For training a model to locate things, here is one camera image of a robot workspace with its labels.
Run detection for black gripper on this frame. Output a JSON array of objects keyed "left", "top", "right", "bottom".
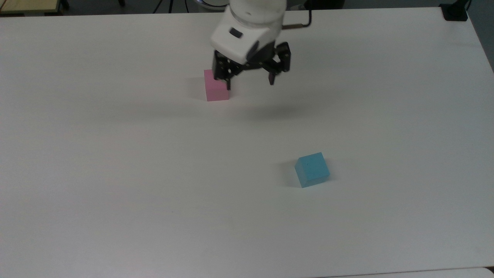
[{"left": 213, "top": 41, "right": 292, "bottom": 92}]

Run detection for blue cube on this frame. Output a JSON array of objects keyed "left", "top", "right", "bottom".
[{"left": 294, "top": 152, "right": 330, "bottom": 188}]

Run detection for pink cube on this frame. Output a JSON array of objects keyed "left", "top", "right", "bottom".
[{"left": 204, "top": 69, "right": 230, "bottom": 102}]

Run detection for white round object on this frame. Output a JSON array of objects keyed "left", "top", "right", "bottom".
[{"left": 197, "top": 0, "right": 231, "bottom": 10}]

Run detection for black table clamp base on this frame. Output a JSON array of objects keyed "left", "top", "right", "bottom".
[{"left": 440, "top": 0, "right": 470, "bottom": 22}]

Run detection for wooden table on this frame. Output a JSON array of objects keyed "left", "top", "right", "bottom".
[{"left": 0, "top": 0, "right": 64, "bottom": 16}]

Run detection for dark gripper cable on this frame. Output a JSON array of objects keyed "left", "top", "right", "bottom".
[{"left": 281, "top": 8, "right": 312, "bottom": 30}]

